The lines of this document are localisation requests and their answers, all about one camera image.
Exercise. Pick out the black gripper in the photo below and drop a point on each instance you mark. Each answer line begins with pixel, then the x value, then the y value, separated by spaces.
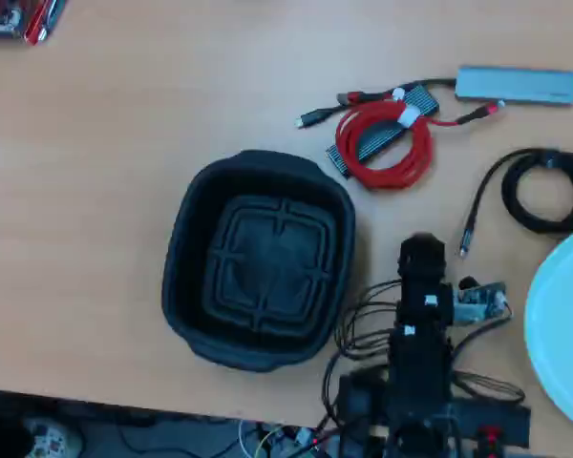
pixel 422 305

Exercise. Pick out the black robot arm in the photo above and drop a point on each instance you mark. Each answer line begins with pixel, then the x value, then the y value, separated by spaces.
pixel 418 367

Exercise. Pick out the black square bowl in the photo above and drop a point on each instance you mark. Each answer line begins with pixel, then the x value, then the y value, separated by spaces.
pixel 191 286

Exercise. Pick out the light blue plate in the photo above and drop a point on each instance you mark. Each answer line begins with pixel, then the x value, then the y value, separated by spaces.
pixel 563 310

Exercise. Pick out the white patterned shoe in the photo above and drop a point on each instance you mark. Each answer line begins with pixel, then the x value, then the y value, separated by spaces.
pixel 52 436

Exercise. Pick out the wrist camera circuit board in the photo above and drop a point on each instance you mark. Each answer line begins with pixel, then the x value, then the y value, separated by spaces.
pixel 477 303

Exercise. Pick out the black ribbed heatsink enclosure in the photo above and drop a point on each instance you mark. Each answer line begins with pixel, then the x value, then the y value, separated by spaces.
pixel 382 138

